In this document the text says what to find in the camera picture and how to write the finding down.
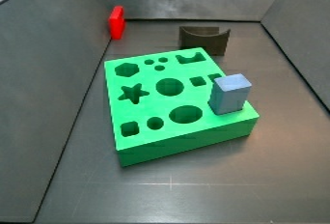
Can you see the green foam shape board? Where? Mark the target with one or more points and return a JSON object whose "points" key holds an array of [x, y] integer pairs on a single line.
{"points": [[160, 93]]}

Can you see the red double-square block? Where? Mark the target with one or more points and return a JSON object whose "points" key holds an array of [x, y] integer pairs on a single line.
{"points": [[117, 22]]}

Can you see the black curved holder stand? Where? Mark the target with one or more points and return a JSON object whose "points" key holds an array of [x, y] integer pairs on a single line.
{"points": [[206, 37]]}

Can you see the blue rectangular block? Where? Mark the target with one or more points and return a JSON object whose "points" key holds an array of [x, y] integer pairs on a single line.
{"points": [[229, 93]]}

